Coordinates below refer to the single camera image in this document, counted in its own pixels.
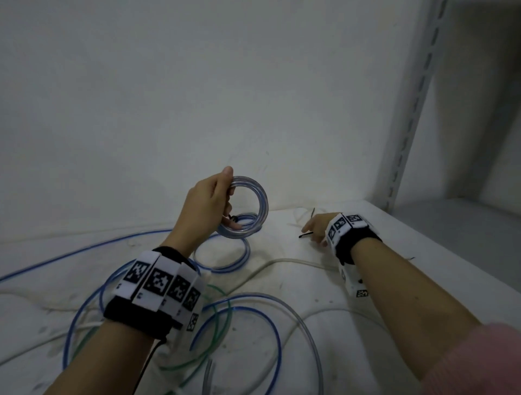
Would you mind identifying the left black camera cord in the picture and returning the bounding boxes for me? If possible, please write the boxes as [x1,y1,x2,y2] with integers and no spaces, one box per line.
[132,340,168,395]

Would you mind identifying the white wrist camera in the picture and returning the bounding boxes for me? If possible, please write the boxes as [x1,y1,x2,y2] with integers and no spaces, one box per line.
[336,262,369,298]
[175,309,202,334]

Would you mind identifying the right black marker wristband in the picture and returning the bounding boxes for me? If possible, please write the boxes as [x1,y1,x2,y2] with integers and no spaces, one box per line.
[325,213,383,267]

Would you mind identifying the white perforated shelf upright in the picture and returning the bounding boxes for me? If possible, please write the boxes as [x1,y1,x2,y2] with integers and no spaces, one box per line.
[372,0,453,212]

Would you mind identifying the pink sleeve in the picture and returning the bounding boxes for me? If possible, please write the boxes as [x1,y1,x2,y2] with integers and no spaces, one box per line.
[421,323,521,395]

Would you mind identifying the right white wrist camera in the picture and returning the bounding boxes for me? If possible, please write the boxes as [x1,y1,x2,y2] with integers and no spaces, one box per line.
[336,262,369,298]

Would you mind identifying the person's right forearm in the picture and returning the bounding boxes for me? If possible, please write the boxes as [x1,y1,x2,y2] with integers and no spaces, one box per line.
[350,238,485,381]

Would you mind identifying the green tube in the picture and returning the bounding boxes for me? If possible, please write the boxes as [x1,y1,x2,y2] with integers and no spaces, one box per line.
[71,284,233,395]

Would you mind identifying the black marker wristband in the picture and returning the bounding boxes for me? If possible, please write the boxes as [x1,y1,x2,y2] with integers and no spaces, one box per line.
[325,213,383,267]
[103,246,202,341]

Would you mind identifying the white tube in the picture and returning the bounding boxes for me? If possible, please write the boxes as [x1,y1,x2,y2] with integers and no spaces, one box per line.
[0,258,391,391]

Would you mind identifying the person's right hand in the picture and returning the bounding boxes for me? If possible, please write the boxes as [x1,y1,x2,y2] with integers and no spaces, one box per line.
[301,212,341,247]

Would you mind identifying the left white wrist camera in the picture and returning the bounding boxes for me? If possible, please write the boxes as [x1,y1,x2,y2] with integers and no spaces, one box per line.
[175,309,202,334]

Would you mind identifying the blue tube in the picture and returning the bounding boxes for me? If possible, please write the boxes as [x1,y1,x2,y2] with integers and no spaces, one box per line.
[218,213,261,239]

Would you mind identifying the person's left hand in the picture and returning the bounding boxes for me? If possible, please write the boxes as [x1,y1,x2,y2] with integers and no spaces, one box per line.
[161,165,245,259]

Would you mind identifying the grey shelf board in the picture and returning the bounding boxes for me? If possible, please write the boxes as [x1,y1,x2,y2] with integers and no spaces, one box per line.
[390,197,521,294]

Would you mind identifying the left black marker wristband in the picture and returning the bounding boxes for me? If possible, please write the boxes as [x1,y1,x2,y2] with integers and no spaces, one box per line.
[103,246,202,341]

